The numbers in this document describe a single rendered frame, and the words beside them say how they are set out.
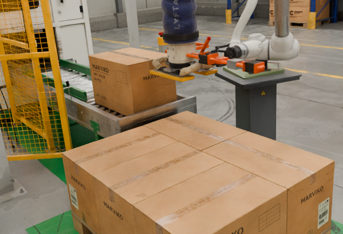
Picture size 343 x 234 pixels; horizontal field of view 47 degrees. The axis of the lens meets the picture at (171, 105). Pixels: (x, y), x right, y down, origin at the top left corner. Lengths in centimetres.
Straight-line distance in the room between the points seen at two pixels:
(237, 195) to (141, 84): 126
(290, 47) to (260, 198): 143
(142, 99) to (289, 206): 135
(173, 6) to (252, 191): 115
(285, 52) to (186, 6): 94
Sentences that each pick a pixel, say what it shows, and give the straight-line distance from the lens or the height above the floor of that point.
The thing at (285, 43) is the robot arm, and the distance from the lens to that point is 297.
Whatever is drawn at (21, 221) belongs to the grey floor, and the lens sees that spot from 300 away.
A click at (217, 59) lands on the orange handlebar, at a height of 105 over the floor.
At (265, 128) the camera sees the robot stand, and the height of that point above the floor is 32.
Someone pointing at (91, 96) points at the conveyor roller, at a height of 55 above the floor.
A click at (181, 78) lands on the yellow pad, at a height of 93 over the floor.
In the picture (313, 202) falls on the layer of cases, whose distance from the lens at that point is 219.
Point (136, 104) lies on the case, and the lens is 285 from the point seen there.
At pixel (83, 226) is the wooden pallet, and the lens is 262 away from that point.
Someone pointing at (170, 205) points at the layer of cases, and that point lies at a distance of 183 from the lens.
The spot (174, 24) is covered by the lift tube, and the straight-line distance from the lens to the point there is 240.
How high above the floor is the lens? 153
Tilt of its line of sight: 18 degrees down
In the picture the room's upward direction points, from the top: 4 degrees counter-clockwise
